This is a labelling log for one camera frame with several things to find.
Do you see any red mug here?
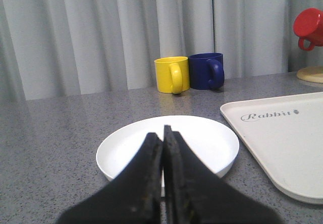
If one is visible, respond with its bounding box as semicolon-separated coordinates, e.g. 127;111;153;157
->
293;8;322;51

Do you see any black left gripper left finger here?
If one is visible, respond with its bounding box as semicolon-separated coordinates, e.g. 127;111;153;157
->
57;133;163;223

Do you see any dark blue mug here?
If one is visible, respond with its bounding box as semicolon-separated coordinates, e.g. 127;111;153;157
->
188;52;225;90

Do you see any grey curtain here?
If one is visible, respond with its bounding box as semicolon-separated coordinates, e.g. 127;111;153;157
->
1;0;322;103

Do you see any wooden mug tree stand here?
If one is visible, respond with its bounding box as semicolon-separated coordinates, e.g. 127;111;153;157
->
296;66;323;83

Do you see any yellow mug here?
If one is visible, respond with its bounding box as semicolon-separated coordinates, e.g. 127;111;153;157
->
154;56;190;94

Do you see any beige rabbit serving tray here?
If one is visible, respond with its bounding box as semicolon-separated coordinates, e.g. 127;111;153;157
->
220;92;322;204

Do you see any white round plate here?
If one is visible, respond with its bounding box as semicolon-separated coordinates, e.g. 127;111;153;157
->
96;116;239;180

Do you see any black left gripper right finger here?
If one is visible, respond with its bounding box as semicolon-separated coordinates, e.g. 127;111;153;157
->
163;125;282;223

